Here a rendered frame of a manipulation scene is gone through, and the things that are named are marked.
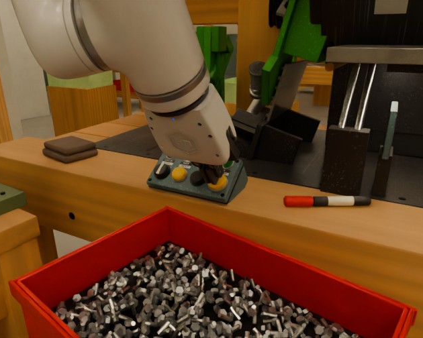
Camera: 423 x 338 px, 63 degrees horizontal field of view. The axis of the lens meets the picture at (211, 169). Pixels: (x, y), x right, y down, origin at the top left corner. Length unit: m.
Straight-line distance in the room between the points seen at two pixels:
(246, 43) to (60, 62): 0.81
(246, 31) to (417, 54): 0.70
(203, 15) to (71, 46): 0.95
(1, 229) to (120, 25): 0.44
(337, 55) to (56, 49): 0.33
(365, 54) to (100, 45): 0.31
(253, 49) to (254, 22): 0.07
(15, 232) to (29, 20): 0.40
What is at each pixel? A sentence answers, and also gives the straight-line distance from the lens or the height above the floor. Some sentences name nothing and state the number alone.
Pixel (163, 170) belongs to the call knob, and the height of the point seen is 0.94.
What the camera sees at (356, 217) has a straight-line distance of 0.54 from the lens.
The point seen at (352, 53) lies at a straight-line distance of 0.49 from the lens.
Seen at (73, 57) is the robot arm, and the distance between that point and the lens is 0.36.
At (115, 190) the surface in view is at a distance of 0.65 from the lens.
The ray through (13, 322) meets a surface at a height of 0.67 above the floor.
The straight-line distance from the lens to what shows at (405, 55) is 0.48.
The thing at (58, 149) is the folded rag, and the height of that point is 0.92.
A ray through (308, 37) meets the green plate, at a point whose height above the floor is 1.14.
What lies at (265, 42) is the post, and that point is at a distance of 1.09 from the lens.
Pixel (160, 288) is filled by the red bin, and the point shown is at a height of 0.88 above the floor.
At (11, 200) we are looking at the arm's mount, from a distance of 0.72.
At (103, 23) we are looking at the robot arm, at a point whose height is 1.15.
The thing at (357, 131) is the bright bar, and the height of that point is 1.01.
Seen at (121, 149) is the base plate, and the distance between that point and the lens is 0.83.
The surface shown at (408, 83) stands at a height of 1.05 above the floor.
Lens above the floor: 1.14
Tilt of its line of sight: 21 degrees down
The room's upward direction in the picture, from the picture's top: straight up
